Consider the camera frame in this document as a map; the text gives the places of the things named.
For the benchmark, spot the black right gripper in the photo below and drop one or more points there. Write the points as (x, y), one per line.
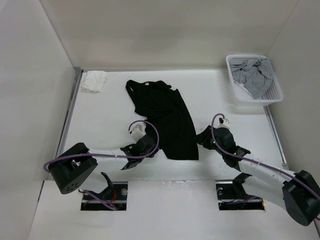
(202, 138)

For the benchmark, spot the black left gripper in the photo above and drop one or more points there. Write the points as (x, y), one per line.
(153, 149)

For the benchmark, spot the black tank top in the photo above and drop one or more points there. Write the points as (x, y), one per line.
(165, 108)

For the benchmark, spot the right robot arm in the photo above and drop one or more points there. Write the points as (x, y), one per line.
(296, 192)

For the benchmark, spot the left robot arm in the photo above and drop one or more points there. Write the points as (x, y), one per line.
(73, 167)

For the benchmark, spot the grey tank top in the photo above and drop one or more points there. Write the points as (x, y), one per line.
(256, 75)

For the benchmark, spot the white folded tank top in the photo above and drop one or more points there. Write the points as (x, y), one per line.
(94, 81)

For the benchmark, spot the white plastic laundry basket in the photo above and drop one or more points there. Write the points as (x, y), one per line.
(240, 94)

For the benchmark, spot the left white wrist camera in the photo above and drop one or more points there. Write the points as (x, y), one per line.
(137, 132)

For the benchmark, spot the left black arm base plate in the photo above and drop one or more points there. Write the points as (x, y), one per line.
(117, 196)

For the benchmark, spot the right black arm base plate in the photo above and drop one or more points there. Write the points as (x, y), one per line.
(231, 200)

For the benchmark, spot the metal table edge rail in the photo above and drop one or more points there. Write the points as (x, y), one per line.
(69, 112)

